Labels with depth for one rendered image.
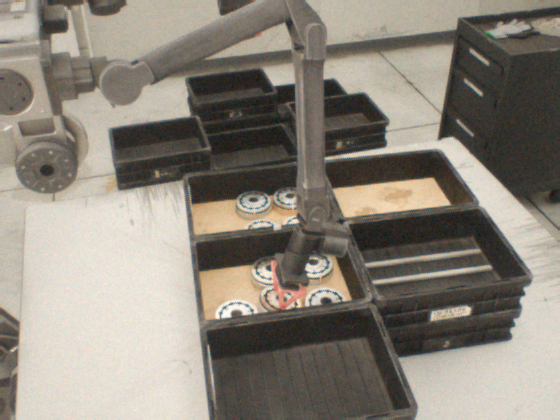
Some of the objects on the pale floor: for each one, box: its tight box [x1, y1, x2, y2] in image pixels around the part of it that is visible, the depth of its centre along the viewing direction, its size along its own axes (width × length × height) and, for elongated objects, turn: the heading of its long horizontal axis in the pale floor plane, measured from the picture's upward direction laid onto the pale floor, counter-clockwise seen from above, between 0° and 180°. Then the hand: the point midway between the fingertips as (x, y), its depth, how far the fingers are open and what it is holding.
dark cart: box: [438, 7, 560, 203], centre depth 310 cm, size 60×45×90 cm
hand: (280, 297), depth 151 cm, fingers open, 6 cm apart
